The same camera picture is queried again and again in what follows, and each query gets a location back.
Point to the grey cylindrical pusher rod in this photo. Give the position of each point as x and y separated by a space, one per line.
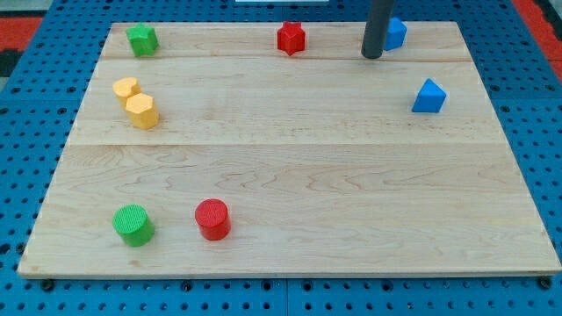
376 28

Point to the red star block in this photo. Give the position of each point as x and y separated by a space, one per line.
291 38

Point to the green star block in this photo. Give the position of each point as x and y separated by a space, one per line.
142 39

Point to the blue cube block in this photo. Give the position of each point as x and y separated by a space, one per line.
396 34

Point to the green cylinder block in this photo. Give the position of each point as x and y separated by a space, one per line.
133 225

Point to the wooden board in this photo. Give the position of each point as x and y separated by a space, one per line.
323 166

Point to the red cylinder block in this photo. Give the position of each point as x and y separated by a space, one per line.
212 217

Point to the blue triangle block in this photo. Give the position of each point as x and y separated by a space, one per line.
430 98

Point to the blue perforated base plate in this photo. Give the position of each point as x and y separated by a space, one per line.
49 50

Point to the yellow hexagon block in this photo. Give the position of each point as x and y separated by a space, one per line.
142 111

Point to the yellow heart block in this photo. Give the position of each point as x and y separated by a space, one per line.
125 88

